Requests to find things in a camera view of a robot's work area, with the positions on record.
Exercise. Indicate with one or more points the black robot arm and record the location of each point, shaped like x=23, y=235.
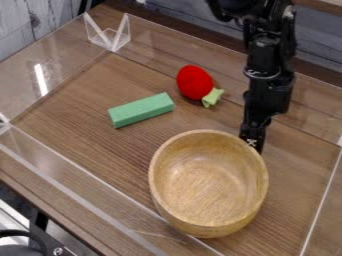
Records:
x=268, y=23

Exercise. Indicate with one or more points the clear acrylic corner bracket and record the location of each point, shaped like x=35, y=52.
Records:
x=109, y=38

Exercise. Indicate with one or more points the black metal table frame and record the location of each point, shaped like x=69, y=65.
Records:
x=59, y=242

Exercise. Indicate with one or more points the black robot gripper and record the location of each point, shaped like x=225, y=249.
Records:
x=267, y=99

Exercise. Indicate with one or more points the green foam block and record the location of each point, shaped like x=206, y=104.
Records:
x=140, y=110

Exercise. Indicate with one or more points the wooden bowl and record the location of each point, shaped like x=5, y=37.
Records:
x=209, y=182

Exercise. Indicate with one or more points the red plush strawberry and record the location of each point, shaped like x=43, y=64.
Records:
x=197, y=86

